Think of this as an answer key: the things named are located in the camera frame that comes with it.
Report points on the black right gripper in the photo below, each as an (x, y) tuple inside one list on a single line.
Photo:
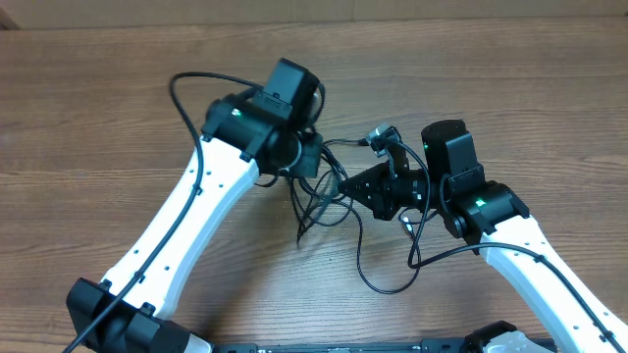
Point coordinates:
[(378, 197)]

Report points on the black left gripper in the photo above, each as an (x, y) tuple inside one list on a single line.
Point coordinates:
[(307, 165)]

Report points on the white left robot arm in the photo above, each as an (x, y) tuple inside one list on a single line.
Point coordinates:
[(267, 129)]

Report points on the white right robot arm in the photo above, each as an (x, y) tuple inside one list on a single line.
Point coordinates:
[(493, 222)]

